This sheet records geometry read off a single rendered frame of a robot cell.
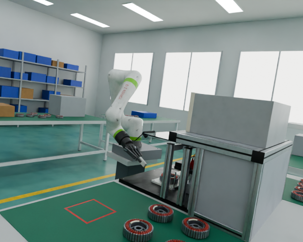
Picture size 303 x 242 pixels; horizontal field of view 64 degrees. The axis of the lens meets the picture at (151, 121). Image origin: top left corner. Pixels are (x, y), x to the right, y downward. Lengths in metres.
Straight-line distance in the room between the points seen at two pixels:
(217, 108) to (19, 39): 7.24
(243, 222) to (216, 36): 5.99
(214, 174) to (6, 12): 7.43
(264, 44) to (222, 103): 5.19
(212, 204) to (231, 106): 0.44
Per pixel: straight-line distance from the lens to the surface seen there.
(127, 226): 0.98
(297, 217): 1.55
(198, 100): 1.24
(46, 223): 1.07
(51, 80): 7.79
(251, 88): 6.20
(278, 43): 6.26
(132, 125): 2.04
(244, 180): 1.07
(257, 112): 1.14
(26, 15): 8.21
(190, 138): 1.13
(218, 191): 1.13
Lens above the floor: 1.27
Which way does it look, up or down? 6 degrees down
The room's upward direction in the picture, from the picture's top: 7 degrees clockwise
